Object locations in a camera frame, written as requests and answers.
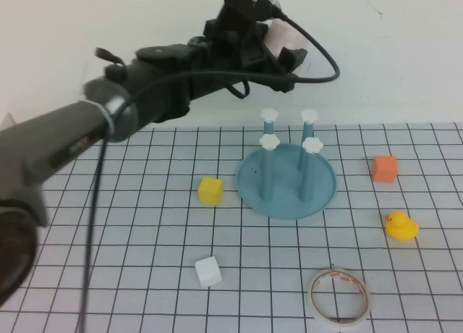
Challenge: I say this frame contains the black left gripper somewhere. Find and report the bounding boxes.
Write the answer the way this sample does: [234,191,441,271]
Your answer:
[197,7,309,94]

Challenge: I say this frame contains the pink plastic cup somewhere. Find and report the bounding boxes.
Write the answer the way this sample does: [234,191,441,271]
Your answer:
[263,19,309,76]

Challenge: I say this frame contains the blue cup stand white knobs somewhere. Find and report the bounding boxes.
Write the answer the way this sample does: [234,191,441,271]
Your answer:
[236,108,338,222]

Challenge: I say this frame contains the orange foam cube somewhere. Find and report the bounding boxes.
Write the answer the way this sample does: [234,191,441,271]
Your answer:
[371,155,399,184]

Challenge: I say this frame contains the yellow foam cube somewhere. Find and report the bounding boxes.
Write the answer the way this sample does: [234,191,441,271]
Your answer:
[197,177,224,207]

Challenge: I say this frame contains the yellow rubber duck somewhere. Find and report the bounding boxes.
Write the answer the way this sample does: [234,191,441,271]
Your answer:
[384,210,420,243]

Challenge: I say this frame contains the white black grid tablecloth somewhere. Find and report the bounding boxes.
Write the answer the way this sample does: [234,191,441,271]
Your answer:
[0,122,463,333]

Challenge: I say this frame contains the white foam cube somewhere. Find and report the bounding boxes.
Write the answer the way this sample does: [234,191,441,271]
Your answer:
[195,256,223,289]

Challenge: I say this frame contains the white tape roll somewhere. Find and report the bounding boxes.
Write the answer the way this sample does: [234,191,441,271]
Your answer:
[307,266,372,326]

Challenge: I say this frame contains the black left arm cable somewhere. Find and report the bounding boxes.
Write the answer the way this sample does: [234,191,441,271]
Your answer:
[77,7,341,333]

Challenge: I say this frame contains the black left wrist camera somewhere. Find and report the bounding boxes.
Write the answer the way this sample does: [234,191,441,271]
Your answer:
[213,0,284,23]

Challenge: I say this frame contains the white cable tie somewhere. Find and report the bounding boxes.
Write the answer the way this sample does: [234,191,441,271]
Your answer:
[96,100,119,135]

